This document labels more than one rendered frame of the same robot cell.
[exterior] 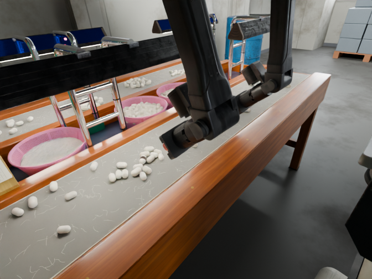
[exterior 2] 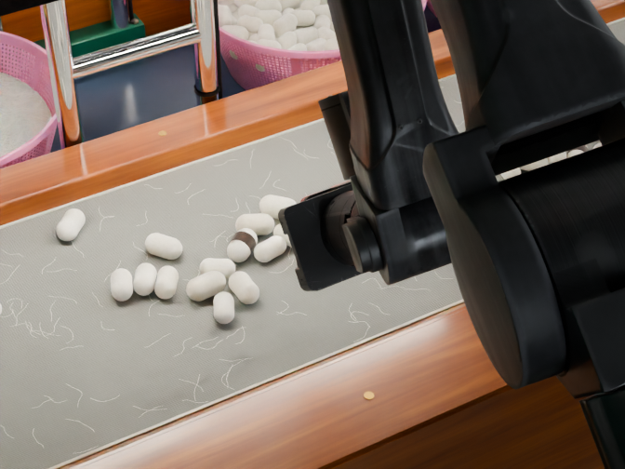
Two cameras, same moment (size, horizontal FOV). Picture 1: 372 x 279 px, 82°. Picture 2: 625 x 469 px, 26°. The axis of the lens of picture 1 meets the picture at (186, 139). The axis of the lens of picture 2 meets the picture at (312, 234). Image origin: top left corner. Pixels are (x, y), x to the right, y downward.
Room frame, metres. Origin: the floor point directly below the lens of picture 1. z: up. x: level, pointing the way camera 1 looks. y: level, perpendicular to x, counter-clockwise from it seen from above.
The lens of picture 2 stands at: (-0.28, -0.19, 1.58)
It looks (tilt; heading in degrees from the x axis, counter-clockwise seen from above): 41 degrees down; 17
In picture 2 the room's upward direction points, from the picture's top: straight up
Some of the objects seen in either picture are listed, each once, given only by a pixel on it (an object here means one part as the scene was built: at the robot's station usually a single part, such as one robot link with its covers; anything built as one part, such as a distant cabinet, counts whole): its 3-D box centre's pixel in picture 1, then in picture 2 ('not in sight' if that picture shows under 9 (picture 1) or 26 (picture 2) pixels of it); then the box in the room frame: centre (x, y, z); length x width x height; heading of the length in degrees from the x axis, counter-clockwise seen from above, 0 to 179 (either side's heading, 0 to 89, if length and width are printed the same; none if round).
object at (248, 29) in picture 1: (264, 24); not in sight; (1.32, -0.47, 1.08); 0.62 x 0.08 x 0.07; 137
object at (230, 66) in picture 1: (248, 56); not in sight; (1.38, -0.41, 0.90); 0.20 x 0.19 x 0.45; 137
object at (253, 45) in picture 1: (243, 45); not in sight; (4.10, -1.11, 0.47); 0.65 x 0.63 x 0.95; 42
